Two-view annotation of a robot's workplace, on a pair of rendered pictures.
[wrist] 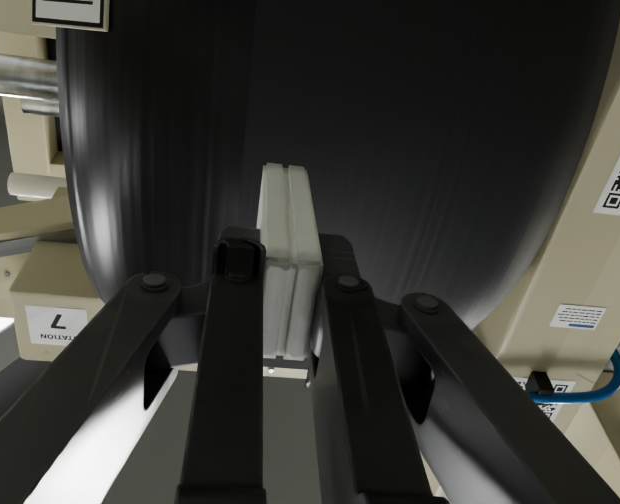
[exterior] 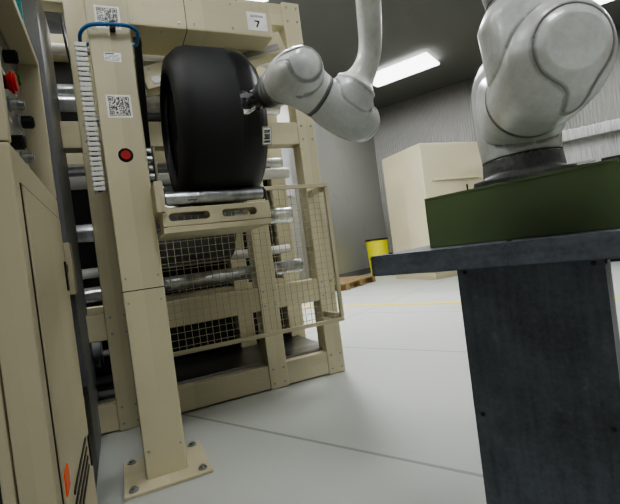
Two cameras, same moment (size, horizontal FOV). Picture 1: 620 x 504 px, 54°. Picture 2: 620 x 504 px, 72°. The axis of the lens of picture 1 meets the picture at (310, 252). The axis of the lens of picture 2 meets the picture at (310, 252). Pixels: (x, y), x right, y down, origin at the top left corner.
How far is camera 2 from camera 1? 1.17 m
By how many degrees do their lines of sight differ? 47
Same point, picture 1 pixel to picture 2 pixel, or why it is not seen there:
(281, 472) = not seen: outside the picture
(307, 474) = not seen: outside the picture
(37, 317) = (263, 25)
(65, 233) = (254, 54)
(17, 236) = (269, 52)
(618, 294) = (104, 66)
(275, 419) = not seen: outside the picture
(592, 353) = (97, 41)
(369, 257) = (218, 94)
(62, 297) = (256, 34)
